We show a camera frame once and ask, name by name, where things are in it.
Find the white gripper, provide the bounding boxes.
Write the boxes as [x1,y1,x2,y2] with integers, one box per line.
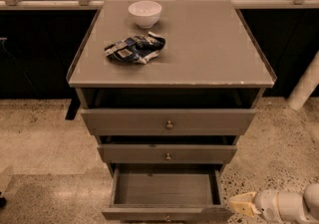
[228,190,283,224]

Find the grey bottom drawer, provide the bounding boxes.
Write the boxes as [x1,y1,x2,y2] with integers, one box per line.
[103,164,232,223]

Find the grey drawer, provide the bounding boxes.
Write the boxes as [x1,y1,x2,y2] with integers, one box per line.
[103,164,232,223]
[81,109,255,136]
[98,144,237,164]

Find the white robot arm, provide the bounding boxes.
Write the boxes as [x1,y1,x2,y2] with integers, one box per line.
[228,183,319,224]

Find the grey middle drawer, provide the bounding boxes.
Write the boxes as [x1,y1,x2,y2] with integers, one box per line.
[98,144,237,164]

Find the grey wooden drawer cabinet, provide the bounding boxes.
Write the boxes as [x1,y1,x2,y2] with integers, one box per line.
[69,0,276,170]

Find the grey top drawer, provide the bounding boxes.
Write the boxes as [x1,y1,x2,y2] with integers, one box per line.
[81,109,255,136]

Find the white pillar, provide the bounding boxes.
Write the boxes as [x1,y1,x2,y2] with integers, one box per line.
[287,51,319,111]

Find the crumpled blue snack bag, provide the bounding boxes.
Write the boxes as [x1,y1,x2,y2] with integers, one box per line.
[104,32,165,65]

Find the white ceramic bowl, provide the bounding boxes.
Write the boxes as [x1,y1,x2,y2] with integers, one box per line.
[129,1,162,29]

